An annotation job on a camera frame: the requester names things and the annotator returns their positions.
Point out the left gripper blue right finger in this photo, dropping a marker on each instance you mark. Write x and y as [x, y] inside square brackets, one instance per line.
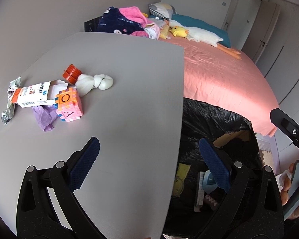
[215, 164]

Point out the checkered pillow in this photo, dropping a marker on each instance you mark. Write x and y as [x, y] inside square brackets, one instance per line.
[162, 10]

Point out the pink orange letter cube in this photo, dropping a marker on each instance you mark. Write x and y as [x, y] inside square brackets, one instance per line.
[68, 105]

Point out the pink bed sheet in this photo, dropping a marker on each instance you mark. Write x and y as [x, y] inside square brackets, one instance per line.
[236, 85]

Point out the black trash bag bin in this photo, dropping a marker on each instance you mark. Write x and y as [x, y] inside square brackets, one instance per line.
[212, 139]

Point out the white goose plush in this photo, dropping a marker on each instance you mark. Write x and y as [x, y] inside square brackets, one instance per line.
[201, 35]

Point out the yellow duck plush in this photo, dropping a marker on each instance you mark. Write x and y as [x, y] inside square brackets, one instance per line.
[179, 31]

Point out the white orange medicine box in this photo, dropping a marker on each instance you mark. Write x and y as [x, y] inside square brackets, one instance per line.
[38, 94]

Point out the black wall socket panel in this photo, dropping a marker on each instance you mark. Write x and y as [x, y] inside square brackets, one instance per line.
[91, 25]

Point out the purple plastic bag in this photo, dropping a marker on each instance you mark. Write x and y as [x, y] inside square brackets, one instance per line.
[45, 116]

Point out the orange bottle cap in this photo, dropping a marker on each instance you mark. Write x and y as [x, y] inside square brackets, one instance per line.
[71, 74]

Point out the navy pink clothes pile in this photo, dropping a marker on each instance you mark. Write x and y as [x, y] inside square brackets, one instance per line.
[128, 21]

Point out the yellow snack wrapper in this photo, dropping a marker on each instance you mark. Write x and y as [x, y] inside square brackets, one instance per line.
[179, 180]

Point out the white thermometer box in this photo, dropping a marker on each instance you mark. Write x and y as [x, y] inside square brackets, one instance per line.
[200, 192]

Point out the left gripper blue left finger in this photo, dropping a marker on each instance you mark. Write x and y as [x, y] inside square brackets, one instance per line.
[80, 163]

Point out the foam puzzle floor mat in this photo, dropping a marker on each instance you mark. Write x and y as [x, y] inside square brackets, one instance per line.
[265, 151]

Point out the person's right hand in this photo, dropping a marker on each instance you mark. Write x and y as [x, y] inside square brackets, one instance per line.
[293, 192]

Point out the teal pillow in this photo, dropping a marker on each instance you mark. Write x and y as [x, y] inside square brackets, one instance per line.
[188, 21]

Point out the white door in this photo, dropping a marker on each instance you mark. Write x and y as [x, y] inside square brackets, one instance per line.
[239, 21]

